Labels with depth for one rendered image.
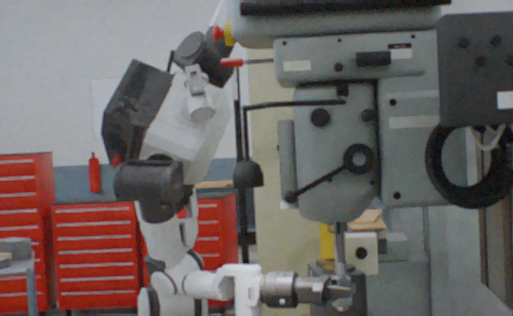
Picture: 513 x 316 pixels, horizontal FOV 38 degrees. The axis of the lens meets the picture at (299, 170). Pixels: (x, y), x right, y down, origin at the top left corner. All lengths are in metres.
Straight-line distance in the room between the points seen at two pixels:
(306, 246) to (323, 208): 1.84
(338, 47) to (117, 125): 0.65
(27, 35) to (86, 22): 0.88
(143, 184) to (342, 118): 0.52
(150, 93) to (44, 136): 9.46
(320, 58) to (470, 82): 0.38
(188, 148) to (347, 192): 0.47
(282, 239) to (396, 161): 1.92
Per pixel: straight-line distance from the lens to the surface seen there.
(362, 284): 1.99
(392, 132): 1.64
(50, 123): 11.39
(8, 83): 11.62
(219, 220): 6.29
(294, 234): 3.50
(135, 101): 1.97
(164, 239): 1.93
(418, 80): 1.66
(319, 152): 1.65
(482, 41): 1.42
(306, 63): 1.63
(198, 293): 1.95
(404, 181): 1.64
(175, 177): 1.86
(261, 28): 1.64
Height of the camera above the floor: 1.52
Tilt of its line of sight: 3 degrees down
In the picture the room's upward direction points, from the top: 3 degrees counter-clockwise
